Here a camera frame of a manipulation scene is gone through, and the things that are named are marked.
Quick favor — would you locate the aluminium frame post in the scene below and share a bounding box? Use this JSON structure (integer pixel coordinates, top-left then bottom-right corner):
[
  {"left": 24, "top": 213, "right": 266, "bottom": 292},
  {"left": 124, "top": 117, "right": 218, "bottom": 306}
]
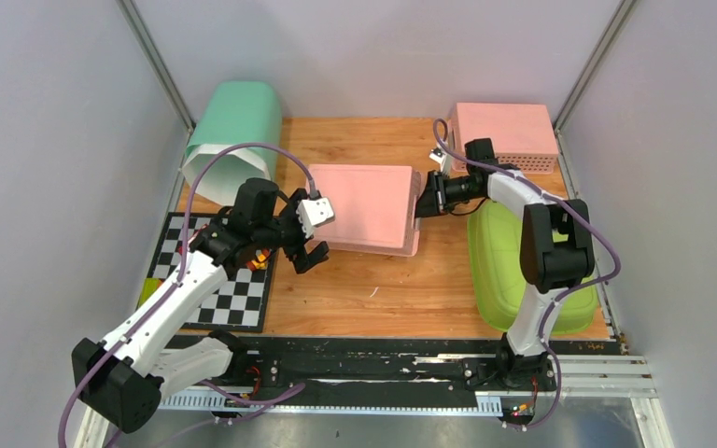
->
[
  {"left": 116, "top": 0, "right": 196, "bottom": 134},
  {"left": 551, "top": 0, "right": 638, "bottom": 133}
]

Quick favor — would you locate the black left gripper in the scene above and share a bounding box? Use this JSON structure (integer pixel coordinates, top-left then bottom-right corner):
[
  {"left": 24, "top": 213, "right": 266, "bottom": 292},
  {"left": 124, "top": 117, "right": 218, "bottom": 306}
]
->
[{"left": 254, "top": 189, "right": 329, "bottom": 273}]

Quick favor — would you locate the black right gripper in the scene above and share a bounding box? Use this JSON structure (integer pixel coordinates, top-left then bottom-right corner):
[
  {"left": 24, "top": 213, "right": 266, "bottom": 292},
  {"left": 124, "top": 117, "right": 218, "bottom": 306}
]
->
[{"left": 410, "top": 171, "right": 483, "bottom": 220}]

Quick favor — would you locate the blue yellow toy car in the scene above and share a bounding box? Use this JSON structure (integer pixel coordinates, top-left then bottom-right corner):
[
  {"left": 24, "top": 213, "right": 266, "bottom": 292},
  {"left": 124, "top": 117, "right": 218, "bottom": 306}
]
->
[{"left": 246, "top": 249, "right": 272, "bottom": 272}]

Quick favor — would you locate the right aluminium frame post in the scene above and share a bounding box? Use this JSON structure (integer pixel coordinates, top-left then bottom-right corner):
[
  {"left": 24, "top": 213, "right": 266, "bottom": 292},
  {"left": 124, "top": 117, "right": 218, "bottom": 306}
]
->
[{"left": 551, "top": 0, "right": 638, "bottom": 133}]

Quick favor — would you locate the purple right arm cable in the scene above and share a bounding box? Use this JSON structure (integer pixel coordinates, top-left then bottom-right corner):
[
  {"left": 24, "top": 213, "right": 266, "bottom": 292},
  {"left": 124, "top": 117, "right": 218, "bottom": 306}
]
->
[{"left": 432, "top": 119, "right": 622, "bottom": 431}]

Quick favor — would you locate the black white checkerboard mat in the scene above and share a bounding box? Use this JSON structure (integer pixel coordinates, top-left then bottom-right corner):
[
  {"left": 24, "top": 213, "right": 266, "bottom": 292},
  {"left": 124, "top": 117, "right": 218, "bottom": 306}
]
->
[{"left": 147, "top": 212, "right": 276, "bottom": 333}]

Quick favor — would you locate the green orange toy block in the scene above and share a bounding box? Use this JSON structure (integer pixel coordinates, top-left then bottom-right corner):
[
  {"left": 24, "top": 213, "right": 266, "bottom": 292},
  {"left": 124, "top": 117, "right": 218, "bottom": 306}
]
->
[{"left": 136, "top": 277, "right": 163, "bottom": 308}]

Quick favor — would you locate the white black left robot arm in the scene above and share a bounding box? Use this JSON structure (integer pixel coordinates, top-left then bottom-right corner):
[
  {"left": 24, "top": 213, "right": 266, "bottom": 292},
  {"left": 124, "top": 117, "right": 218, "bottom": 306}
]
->
[{"left": 71, "top": 178, "right": 335, "bottom": 434}]

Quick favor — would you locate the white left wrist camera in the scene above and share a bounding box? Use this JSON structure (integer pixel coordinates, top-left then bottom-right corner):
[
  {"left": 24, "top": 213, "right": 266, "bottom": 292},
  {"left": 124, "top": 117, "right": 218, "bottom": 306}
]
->
[{"left": 296, "top": 197, "right": 335, "bottom": 239}]

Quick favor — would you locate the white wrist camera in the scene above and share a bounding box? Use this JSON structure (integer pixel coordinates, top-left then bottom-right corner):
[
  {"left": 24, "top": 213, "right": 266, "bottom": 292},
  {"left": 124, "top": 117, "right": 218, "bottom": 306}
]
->
[
  {"left": 429, "top": 147, "right": 454, "bottom": 175},
  {"left": 296, "top": 197, "right": 335, "bottom": 239}
]

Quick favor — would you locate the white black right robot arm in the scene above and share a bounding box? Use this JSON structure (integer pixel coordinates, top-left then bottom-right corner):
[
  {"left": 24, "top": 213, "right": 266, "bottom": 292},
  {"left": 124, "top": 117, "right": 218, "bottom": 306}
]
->
[{"left": 415, "top": 138, "right": 595, "bottom": 390}]

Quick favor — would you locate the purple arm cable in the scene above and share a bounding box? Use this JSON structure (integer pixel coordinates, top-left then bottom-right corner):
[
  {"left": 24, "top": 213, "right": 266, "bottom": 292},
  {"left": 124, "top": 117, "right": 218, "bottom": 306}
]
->
[
  {"left": 432, "top": 119, "right": 622, "bottom": 431},
  {"left": 57, "top": 142, "right": 316, "bottom": 448}
]

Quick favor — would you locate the mint green trash bin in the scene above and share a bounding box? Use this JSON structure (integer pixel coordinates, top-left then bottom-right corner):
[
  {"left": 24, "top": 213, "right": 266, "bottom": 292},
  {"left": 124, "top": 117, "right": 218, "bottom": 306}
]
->
[{"left": 182, "top": 81, "right": 282, "bottom": 205}]

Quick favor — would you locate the large lime green tub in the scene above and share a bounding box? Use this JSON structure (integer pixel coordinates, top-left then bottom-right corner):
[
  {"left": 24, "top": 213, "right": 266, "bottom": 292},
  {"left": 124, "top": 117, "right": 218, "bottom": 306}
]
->
[{"left": 467, "top": 202, "right": 600, "bottom": 336}]

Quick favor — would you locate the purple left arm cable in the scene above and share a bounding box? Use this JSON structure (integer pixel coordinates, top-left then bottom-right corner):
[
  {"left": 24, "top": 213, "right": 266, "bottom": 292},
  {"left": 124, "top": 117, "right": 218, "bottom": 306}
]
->
[{"left": 57, "top": 142, "right": 316, "bottom": 448}]

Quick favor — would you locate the left aluminium frame post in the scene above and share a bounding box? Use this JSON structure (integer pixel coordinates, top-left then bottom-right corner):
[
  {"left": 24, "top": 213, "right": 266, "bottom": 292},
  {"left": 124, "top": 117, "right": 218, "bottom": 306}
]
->
[{"left": 116, "top": 0, "right": 196, "bottom": 134}]

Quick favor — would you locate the pink perforated plastic basket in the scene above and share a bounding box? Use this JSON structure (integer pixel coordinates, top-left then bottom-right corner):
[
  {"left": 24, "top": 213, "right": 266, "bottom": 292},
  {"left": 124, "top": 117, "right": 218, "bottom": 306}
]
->
[{"left": 309, "top": 164, "right": 422, "bottom": 257}]

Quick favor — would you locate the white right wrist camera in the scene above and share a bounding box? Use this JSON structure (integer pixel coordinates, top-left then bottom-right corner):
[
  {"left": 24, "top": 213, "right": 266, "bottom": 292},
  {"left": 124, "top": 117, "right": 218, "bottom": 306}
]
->
[{"left": 429, "top": 147, "right": 454, "bottom": 175}]

